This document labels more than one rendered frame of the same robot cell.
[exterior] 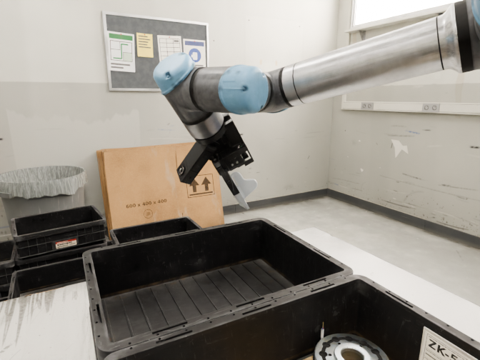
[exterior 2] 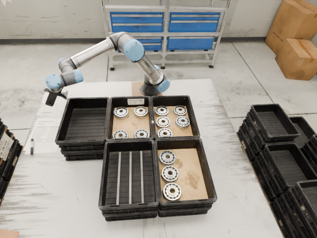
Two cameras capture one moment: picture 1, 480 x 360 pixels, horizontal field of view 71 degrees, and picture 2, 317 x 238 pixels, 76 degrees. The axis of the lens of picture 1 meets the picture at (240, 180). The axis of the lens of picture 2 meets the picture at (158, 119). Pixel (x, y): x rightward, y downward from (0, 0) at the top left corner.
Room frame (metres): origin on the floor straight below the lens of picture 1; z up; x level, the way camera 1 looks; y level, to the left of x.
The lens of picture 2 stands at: (-0.22, 0.72, 1.96)
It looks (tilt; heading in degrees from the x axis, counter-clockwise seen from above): 48 degrees down; 290
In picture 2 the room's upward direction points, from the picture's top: 4 degrees clockwise
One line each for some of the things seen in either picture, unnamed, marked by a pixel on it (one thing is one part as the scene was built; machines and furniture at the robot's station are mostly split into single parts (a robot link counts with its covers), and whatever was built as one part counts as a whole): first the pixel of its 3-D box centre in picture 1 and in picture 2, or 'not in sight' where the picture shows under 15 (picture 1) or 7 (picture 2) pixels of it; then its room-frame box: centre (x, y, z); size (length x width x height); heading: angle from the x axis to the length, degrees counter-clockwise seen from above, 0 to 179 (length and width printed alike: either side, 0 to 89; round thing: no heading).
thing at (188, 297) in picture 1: (211, 292); (87, 123); (0.54, 0.05, 0.87); 0.40 x 0.30 x 0.11; 118
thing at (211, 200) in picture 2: not in sight; (182, 167); (-0.18, 0.13, 0.92); 0.40 x 0.30 x 0.02; 118
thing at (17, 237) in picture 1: (63, 259); not in sight; (1.63, 0.93, 0.37); 0.42 x 0.34 x 0.46; 119
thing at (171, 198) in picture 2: not in sight; (172, 191); (-0.17, 0.25, 0.86); 0.10 x 0.10 x 0.01
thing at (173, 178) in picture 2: not in sight; (170, 173); (-0.12, 0.16, 0.86); 0.10 x 0.10 x 0.01
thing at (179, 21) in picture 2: not in sight; (192, 32); (0.40, -2.20, 0.60); 0.72 x 0.03 x 0.56; 29
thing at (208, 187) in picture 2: not in sight; (181, 172); (-0.18, 0.13, 0.87); 0.40 x 0.30 x 0.11; 118
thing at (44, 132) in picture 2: not in sight; (45, 134); (0.87, 0.17, 0.70); 0.33 x 0.23 x 0.01; 119
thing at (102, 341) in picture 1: (211, 266); (85, 118); (0.54, 0.05, 0.92); 0.40 x 0.30 x 0.02; 118
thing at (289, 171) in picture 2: not in sight; (281, 172); (-0.99, -0.55, 0.31); 0.40 x 0.30 x 0.34; 119
